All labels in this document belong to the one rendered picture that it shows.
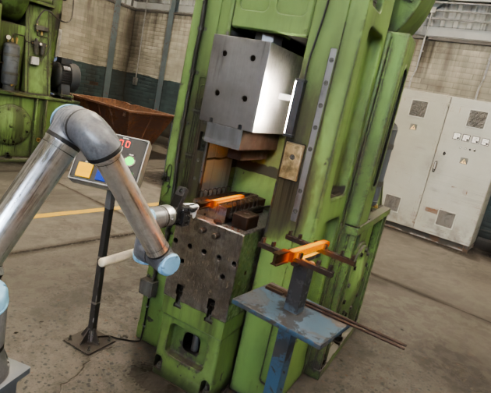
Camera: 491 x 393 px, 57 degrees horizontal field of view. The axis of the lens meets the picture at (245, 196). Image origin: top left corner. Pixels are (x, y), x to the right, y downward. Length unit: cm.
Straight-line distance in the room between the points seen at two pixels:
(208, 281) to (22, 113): 502
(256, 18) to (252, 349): 164
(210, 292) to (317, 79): 110
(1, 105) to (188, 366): 502
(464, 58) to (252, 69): 602
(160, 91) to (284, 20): 893
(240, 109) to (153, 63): 930
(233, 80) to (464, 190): 534
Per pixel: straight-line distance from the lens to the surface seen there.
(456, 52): 790
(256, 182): 259
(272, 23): 224
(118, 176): 147
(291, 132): 208
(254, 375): 250
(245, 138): 211
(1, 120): 674
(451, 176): 708
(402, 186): 724
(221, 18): 238
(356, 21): 210
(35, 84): 692
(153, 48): 1138
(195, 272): 223
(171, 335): 249
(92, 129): 142
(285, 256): 160
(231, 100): 211
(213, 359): 234
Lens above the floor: 152
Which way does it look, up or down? 13 degrees down
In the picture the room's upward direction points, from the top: 12 degrees clockwise
